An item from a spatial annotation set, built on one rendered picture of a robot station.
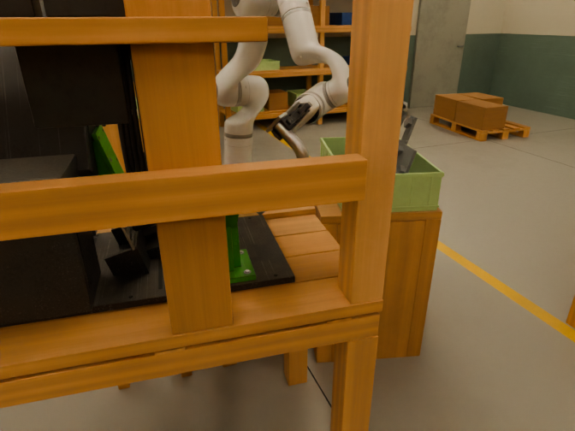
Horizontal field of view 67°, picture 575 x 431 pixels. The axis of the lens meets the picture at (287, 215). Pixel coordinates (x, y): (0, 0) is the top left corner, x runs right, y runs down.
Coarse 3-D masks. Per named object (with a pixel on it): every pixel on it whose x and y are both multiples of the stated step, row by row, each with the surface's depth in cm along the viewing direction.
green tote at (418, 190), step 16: (336, 144) 229; (416, 160) 202; (400, 176) 175; (416, 176) 176; (432, 176) 176; (400, 192) 178; (416, 192) 179; (432, 192) 180; (400, 208) 181; (416, 208) 182; (432, 208) 183
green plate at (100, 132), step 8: (96, 128) 115; (96, 136) 110; (104, 136) 118; (96, 144) 111; (104, 144) 115; (96, 152) 113; (104, 152) 112; (112, 152) 121; (96, 160) 113; (104, 160) 113; (112, 160) 117; (104, 168) 115; (112, 168) 114; (120, 168) 123
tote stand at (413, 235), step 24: (336, 216) 179; (408, 216) 182; (432, 216) 183; (336, 240) 184; (408, 240) 187; (432, 240) 188; (408, 264) 192; (432, 264) 193; (384, 288) 196; (408, 288) 197; (384, 312) 202; (408, 312) 203; (384, 336) 208; (408, 336) 209
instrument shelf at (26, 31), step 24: (0, 24) 64; (24, 24) 64; (48, 24) 65; (72, 24) 66; (96, 24) 67; (120, 24) 68; (144, 24) 68; (168, 24) 69; (192, 24) 70; (216, 24) 71; (240, 24) 72; (264, 24) 73
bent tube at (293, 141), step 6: (282, 114) 104; (276, 120) 103; (270, 126) 104; (276, 126) 104; (282, 126) 104; (282, 132) 104; (288, 132) 104; (282, 138) 105; (288, 138) 104; (294, 138) 104; (288, 144) 105; (294, 144) 104; (300, 144) 104; (294, 150) 105; (300, 150) 104; (306, 150) 106; (300, 156) 105; (306, 156) 105
